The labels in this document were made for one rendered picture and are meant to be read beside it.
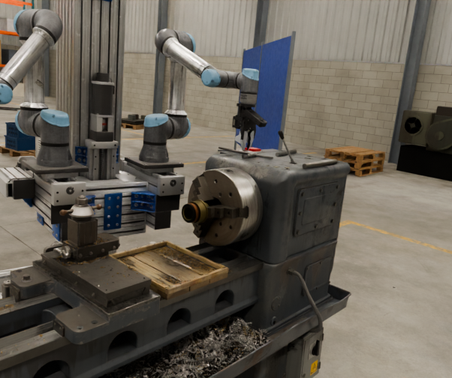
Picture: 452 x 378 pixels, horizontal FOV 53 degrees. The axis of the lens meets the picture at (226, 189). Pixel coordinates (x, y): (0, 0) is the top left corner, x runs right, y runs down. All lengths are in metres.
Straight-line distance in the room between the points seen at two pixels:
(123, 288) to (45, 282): 0.31
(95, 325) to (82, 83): 1.28
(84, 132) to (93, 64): 0.32
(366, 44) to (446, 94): 2.50
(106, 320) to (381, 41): 11.73
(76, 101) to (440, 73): 10.36
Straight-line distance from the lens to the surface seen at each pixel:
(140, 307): 1.41
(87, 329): 1.33
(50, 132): 2.07
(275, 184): 1.82
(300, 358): 2.33
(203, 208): 1.75
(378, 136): 12.41
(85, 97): 2.29
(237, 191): 1.74
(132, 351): 1.58
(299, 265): 2.11
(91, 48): 2.30
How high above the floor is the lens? 1.58
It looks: 13 degrees down
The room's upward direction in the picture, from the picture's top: 5 degrees clockwise
